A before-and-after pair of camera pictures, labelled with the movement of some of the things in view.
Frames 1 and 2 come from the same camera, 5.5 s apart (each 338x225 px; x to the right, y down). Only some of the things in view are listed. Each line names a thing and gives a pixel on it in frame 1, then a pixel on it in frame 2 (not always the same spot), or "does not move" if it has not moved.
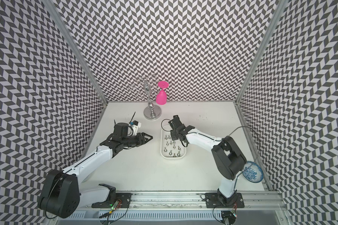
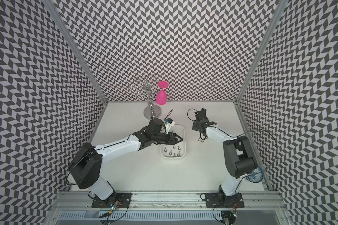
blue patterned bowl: (252, 172) does not move
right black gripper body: (174, 134) -> (195, 125)
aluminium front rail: (251, 201) does not move
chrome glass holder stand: (142, 88) does not move
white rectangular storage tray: (170, 149) does not move
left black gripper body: (130, 141) -> (164, 138)
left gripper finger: (147, 140) -> (175, 142)
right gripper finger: (188, 128) -> (211, 123)
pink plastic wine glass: (161, 97) does not move
